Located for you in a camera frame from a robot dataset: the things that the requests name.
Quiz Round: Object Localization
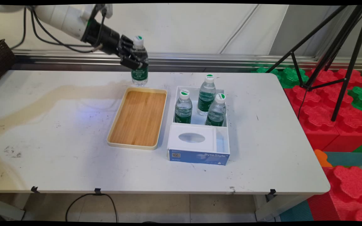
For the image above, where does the black floor cable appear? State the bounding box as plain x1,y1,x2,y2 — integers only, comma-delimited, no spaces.
65,193,119,223

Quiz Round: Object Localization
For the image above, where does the teal foam mat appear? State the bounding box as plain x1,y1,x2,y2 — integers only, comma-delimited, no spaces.
324,152,362,167

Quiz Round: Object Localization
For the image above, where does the orange foam piece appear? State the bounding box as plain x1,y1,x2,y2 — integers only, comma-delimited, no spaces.
314,149,333,168

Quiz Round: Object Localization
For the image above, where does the white box blue side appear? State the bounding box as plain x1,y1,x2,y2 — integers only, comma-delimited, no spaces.
167,85,231,166

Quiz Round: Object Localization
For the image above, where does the large red foam block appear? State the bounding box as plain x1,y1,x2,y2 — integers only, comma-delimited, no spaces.
283,69,362,153

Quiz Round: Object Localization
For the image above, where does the black tripod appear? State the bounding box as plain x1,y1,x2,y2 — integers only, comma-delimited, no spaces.
264,5,362,122

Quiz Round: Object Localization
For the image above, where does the thin black tripod cable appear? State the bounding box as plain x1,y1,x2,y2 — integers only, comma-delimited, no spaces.
297,89,309,120

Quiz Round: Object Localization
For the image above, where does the dark brown wicker basket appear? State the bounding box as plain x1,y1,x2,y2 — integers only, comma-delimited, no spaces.
0,39,17,88

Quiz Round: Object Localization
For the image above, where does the aluminium rail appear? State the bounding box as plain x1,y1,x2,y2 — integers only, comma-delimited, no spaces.
11,50,362,71

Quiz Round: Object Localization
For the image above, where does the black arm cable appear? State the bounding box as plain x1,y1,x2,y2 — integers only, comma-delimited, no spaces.
30,8,107,53
11,7,27,50

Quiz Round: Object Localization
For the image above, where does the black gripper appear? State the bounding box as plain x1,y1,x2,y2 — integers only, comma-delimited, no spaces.
81,20,149,71

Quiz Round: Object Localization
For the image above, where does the water bottle green label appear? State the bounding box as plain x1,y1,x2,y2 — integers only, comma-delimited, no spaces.
205,93,228,127
131,35,149,87
197,74,217,116
175,89,193,124

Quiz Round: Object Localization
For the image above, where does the bamboo tray cream rim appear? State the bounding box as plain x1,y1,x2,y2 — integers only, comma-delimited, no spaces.
107,87,168,150

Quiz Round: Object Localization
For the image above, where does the white table leg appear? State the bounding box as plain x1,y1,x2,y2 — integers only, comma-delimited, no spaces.
253,194,313,223

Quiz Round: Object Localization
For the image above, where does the green foam block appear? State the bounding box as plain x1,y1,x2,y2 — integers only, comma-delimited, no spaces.
348,86,362,122
252,67,310,89

